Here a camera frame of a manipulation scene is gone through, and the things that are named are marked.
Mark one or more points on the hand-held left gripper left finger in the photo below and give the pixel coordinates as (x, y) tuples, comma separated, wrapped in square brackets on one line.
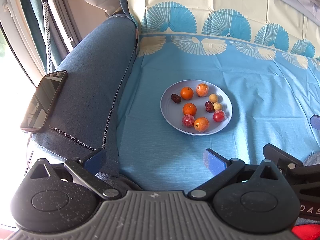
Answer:
[(93, 160)]

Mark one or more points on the grey cloth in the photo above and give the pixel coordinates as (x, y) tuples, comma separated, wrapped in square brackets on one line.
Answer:
[(312, 160)]

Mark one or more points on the pale blue plate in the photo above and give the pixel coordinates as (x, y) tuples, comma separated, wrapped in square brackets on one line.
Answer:
[(170, 115)]

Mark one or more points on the plastic-wrapped orange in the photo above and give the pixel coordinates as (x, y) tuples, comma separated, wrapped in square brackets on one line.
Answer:
[(202, 90), (201, 124)]

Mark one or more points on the plastic-wrapped red fruit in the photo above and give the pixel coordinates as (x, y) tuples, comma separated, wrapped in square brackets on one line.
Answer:
[(219, 116), (188, 120)]

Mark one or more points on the black smartphone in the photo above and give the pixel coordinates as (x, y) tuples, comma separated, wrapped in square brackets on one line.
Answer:
[(42, 100)]

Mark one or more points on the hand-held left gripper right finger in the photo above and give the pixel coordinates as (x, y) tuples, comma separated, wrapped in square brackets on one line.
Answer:
[(215, 162)]

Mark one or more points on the dark red date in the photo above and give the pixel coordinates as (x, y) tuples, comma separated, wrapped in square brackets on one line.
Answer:
[(175, 98), (209, 106)]

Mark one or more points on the white window frame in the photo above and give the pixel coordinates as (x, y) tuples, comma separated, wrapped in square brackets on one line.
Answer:
[(15, 30)]

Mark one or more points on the grey curtain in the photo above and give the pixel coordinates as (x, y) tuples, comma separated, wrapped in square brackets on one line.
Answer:
[(62, 5)]

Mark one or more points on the red cloth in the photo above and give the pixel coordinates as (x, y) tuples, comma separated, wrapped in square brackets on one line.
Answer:
[(306, 233)]

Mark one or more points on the bare orange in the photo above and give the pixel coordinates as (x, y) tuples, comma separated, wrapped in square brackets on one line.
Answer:
[(187, 93), (189, 109)]

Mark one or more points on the tan longan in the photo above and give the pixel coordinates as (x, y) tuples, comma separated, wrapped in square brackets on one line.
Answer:
[(213, 97), (217, 106)]

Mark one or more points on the blue fan-print cloth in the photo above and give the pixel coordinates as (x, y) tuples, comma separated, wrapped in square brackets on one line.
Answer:
[(250, 80)]

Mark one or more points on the dark green curtain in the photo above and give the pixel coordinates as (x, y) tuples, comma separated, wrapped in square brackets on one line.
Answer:
[(31, 12)]

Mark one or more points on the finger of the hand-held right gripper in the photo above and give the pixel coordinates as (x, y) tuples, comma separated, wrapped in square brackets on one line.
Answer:
[(282, 158), (316, 122)]

